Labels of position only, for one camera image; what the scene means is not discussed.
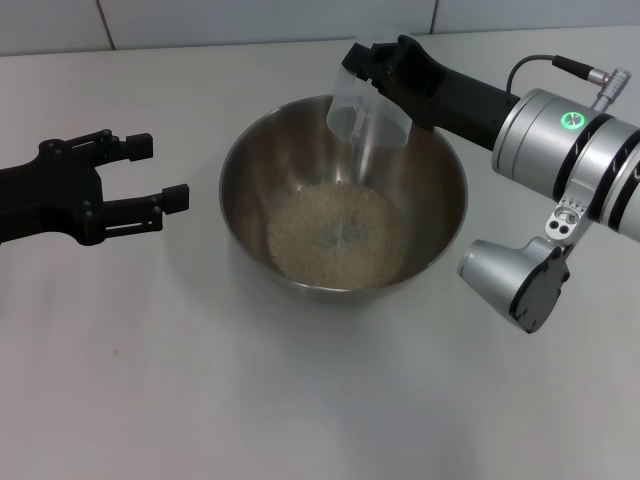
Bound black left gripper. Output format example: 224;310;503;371
0;128;191;247

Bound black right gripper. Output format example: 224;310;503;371
341;35;521;151

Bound clear plastic measuring cup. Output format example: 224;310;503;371
324;69;414;150

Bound white rice grains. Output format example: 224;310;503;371
266;104;407;290

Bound stainless steel mixing bowl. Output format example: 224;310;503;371
218;94;469;306

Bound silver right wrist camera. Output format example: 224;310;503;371
457;198;592;335

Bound black cable with silver plug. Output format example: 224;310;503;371
505;53;634;109

